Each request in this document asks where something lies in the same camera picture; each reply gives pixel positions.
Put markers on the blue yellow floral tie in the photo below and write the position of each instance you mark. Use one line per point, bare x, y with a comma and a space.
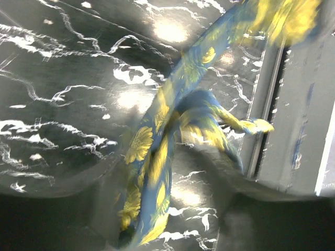
182, 112

